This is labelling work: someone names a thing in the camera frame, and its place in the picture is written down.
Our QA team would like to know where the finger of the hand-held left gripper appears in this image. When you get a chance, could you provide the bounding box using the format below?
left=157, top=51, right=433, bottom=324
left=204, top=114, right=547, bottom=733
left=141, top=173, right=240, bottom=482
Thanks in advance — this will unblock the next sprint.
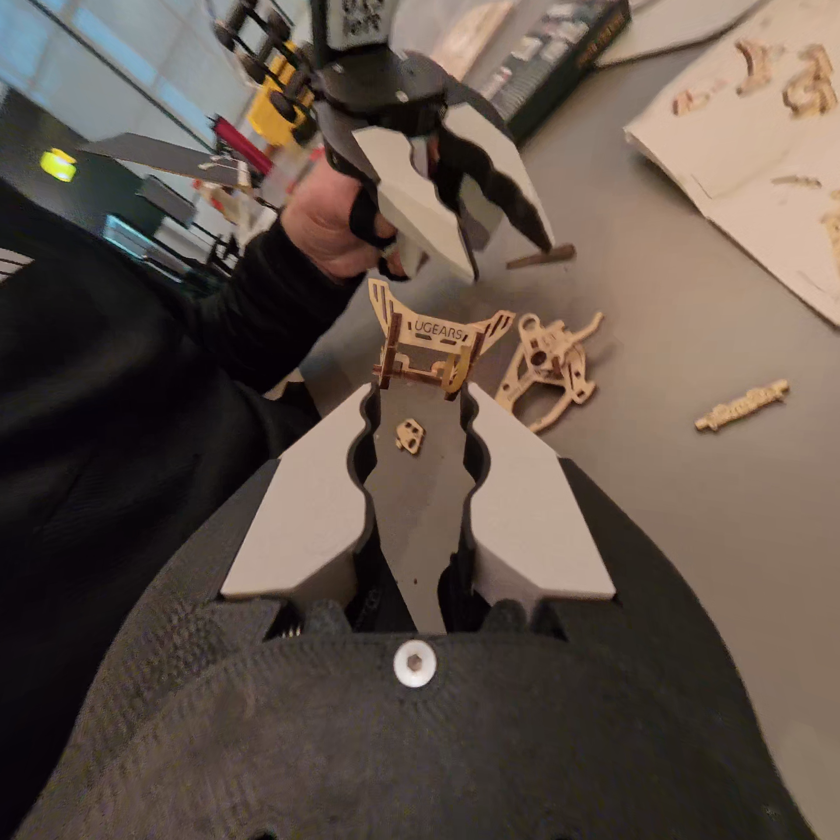
left=351, top=125, right=481, bottom=283
left=438, top=104, right=557, bottom=255

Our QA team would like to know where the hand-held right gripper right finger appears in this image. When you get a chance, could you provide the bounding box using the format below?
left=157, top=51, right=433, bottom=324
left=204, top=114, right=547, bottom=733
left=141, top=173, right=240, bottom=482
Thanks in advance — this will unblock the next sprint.
left=459, top=382, right=618, bottom=606

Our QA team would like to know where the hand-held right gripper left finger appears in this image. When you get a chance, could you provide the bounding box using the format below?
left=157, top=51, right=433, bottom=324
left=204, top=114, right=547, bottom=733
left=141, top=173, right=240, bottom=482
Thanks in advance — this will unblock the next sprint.
left=220, top=382, right=382, bottom=603

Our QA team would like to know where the brown wooden stick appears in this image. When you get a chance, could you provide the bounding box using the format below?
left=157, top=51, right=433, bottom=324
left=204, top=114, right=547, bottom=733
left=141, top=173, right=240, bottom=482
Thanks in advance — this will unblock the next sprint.
left=507, top=244, right=577, bottom=270

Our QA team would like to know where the wooden model long body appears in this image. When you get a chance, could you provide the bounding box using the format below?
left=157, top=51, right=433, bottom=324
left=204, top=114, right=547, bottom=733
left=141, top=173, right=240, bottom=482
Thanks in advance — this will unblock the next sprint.
left=492, top=311, right=605, bottom=435

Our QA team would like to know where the wooden model bow frame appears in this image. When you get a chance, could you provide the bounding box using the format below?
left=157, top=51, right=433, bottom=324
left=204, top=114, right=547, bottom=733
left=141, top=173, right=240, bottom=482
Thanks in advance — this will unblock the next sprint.
left=367, top=277, right=516, bottom=403

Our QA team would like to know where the white jointed hobby arm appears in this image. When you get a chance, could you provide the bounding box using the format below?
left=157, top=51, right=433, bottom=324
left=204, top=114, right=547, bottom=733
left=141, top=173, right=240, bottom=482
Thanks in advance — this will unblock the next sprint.
left=197, top=157, right=277, bottom=217

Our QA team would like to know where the wooden parts sheet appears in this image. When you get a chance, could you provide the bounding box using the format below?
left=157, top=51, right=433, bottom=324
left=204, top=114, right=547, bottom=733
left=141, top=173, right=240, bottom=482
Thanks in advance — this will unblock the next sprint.
left=430, top=0, right=517, bottom=80

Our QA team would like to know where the black model box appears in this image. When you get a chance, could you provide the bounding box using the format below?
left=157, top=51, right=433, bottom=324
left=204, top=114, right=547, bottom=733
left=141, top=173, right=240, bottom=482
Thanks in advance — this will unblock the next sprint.
left=482, top=0, right=632, bottom=145

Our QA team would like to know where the model instruction booklet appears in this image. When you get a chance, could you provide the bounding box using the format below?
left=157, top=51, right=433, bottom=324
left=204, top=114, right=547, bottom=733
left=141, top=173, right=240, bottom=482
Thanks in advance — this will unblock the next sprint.
left=623, top=0, right=840, bottom=327

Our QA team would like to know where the person's left hand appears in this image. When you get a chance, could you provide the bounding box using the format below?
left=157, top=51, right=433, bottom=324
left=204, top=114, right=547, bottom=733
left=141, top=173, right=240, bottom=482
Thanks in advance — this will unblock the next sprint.
left=284, top=156, right=411, bottom=282

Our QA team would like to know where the yellow plastic bin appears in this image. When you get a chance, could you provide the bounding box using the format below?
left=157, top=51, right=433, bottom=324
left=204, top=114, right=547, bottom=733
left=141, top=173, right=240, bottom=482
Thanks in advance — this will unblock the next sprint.
left=248, top=42, right=316, bottom=148

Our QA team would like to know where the small wooden toothed strip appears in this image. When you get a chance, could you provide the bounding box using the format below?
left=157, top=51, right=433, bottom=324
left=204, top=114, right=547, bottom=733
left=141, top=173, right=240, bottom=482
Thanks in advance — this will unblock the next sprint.
left=694, top=378, right=790, bottom=433

